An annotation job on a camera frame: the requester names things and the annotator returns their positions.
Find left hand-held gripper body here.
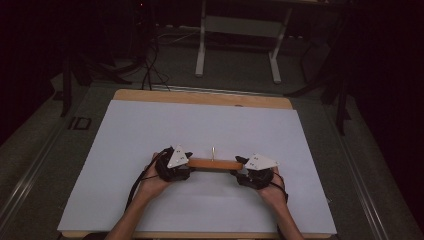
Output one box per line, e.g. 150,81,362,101
154,144,195,183

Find person's left hand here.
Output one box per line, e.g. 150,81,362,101
139,152,174,202

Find person's right hand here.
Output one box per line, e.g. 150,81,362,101
255,166,290,207

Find black metal stand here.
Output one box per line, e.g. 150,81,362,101
334,74,352,137

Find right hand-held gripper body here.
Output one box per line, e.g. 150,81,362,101
235,153,280,191

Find wooden bar with metal hook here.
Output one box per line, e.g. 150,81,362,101
186,146,244,172

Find white table mat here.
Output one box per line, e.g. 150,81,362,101
57,99,338,236

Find white metal desk frame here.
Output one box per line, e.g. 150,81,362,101
194,0,294,85

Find metal floor rail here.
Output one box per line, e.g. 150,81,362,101
0,116,69,229
331,108,392,240

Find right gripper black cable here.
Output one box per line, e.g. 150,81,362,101
270,171,290,205

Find black floor cables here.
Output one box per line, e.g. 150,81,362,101
140,36,172,92

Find black floor bracket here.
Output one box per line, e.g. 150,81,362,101
67,116,93,131

